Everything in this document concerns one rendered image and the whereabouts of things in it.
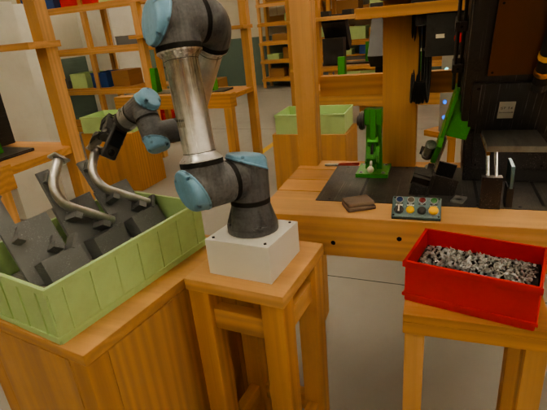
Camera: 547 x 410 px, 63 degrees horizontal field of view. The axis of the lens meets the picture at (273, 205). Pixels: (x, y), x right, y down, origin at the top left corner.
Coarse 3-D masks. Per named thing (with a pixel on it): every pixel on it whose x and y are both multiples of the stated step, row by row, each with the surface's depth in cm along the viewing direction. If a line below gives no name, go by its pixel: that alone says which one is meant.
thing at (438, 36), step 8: (432, 16) 161; (440, 16) 160; (448, 16) 159; (432, 24) 162; (440, 24) 161; (448, 24) 160; (432, 32) 163; (440, 32) 162; (448, 32) 161; (432, 40) 164; (440, 40) 163; (448, 40) 162; (432, 48) 165; (440, 48) 164; (448, 48) 163; (464, 48) 161; (432, 56) 166
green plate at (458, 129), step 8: (456, 88) 146; (456, 96) 143; (456, 104) 146; (448, 112) 149; (456, 112) 146; (448, 120) 147; (456, 120) 147; (448, 128) 149; (456, 128) 148; (464, 128) 148; (440, 136) 150; (456, 136) 149; (464, 136) 148
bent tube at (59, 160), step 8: (56, 160) 139; (64, 160) 141; (56, 168) 138; (56, 176) 137; (48, 184) 136; (56, 184) 136; (56, 192) 136; (56, 200) 136; (64, 200) 137; (64, 208) 138; (72, 208) 139; (80, 208) 141; (88, 208) 144; (88, 216) 144; (96, 216) 146; (104, 216) 148; (112, 216) 151
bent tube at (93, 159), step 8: (96, 152) 155; (96, 160) 154; (88, 168) 152; (96, 168) 153; (96, 176) 152; (96, 184) 152; (104, 184) 153; (104, 192) 154; (112, 192) 154; (120, 192) 156; (128, 192) 159; (136, 200) 161; (144, 200) 163
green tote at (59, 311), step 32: (160, 224) 140; (192, 224) 154; (0, 256) 138; (128, 256) 131; (160, 256) 143; (0, 288) 121; (32, 288) 111; (64, 288) 114; (96, 288) 122; (128, 288) 132; (32, 320) 119; (64, 320) 115; (96, 320) 124
